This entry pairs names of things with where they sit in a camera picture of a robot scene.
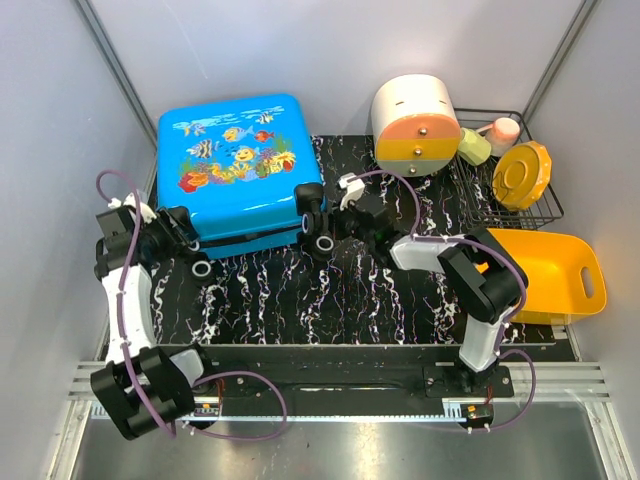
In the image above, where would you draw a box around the blue fish-print suitcase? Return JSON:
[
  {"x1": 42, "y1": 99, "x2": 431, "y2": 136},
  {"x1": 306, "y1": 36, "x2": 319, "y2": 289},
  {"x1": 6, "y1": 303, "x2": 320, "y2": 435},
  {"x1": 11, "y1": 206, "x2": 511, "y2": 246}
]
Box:
[{"x1": 157, "y1": 93, "x2": 328, "y2": 285}]

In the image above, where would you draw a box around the black marble pattern mat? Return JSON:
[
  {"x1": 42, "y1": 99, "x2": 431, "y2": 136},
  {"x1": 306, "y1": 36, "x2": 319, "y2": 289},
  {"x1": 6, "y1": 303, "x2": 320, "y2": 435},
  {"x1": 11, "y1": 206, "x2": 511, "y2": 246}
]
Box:
[{"x1": 144, "y1": 133, "x2": 556, "y2": 347}]

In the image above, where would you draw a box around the aluminium rail frame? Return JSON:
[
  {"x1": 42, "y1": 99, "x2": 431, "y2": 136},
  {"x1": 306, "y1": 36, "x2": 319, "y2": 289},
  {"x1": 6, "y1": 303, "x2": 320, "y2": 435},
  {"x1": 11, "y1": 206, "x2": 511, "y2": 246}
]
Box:
[{"x1": 47, "y1": 358, "x2": 639, "y2": 479}]

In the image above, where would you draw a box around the white drawer cabinet with orange drawers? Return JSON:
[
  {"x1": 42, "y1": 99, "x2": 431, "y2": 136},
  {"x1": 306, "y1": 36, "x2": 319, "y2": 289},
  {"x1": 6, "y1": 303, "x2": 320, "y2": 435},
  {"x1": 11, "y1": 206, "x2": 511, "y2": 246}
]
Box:
[{"x1": 370, "y1": 74, "x2": 461, "y2": 177}]

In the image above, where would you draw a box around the black wire dish rack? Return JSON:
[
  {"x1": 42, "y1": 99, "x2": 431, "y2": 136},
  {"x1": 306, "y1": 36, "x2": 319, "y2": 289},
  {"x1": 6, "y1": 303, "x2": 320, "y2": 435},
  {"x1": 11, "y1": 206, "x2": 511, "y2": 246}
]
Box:
[{"x1": 451, "y1": 107, "x2": 564, "y2": 230}]

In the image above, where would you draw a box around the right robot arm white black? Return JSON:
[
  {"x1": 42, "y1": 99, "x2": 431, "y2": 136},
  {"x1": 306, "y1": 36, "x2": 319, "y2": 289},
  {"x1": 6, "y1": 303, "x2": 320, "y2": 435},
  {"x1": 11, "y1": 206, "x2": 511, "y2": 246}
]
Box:
[{"x1": 330, "y1": 195, "x2": 528, "y2": 397}]

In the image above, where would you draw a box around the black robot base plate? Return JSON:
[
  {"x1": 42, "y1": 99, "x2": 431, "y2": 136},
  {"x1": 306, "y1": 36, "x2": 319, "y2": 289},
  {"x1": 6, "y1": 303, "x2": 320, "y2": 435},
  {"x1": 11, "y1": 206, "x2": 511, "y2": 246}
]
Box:
[{"x1": 204, "y1": 345, "x2": 514, "y2": 400}]

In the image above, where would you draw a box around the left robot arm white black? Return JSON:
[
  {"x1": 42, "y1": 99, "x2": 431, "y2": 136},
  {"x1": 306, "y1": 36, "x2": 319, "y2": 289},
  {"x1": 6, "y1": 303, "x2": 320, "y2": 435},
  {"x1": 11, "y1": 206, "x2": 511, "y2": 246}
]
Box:
[{"x1": 90, "y1": 202, "x2": 216, "y2": 440}]

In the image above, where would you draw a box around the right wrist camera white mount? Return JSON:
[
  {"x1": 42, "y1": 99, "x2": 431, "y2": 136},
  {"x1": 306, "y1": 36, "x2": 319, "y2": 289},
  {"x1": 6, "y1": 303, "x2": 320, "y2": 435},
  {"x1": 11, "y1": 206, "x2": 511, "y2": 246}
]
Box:
[{"x1": 338, "y1": 173, "x2": 365, "y2": 211}]

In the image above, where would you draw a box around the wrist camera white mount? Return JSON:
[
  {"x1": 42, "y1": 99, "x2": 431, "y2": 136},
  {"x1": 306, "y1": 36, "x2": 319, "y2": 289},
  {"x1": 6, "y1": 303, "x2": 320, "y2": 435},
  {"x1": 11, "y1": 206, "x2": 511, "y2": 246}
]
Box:
[
  {"x1": 108, "y1": 193, "x2": 157, "y2": 224},
  {"x1": 338, "y1": 173, "x2": 365, "y2": 211}
]

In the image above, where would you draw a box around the yellow plastic basket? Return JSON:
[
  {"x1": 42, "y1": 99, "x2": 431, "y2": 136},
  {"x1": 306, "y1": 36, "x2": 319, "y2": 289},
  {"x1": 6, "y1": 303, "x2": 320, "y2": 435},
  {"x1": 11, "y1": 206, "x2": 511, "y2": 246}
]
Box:
[{"x1": 489, "y1": 228, "x2": 607, "y2": 325}]

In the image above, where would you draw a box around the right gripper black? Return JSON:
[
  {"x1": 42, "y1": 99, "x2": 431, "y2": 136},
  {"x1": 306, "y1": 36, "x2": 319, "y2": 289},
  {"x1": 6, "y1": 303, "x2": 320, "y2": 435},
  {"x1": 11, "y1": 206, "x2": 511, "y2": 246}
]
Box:
[{"x1": 318, "y1": 196, "x2": 372, "y2": 247}]

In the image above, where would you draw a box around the green faceted cup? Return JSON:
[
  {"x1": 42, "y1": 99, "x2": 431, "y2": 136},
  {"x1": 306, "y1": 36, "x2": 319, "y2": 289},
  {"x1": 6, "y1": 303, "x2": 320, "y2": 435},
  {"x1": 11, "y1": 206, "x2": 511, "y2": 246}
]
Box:
[{"x1": 457, "y1": 128, "x2": 492, "y2": 166}]

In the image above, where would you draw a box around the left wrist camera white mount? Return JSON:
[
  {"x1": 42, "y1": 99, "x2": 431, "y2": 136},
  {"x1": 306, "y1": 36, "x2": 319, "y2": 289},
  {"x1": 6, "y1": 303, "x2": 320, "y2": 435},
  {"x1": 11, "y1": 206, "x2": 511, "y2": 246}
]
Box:
[{"x1": 108, "y1": 193, "x2": 157, "y2": 224}]

